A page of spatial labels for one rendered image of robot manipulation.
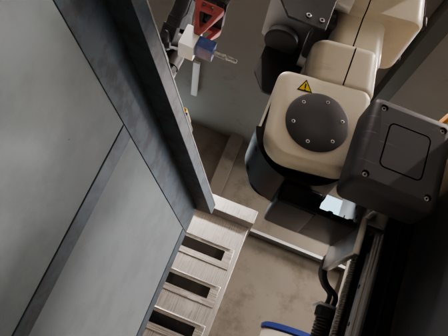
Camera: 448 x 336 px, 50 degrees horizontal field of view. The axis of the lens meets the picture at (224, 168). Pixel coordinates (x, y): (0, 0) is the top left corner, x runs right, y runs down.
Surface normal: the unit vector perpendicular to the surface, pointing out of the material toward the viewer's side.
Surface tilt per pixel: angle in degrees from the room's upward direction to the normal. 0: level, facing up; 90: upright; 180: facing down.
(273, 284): 90
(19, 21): 90
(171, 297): 90
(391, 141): 90
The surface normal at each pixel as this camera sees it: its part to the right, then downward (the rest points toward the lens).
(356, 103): 0.11, -0.36
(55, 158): 0.93, 0.29
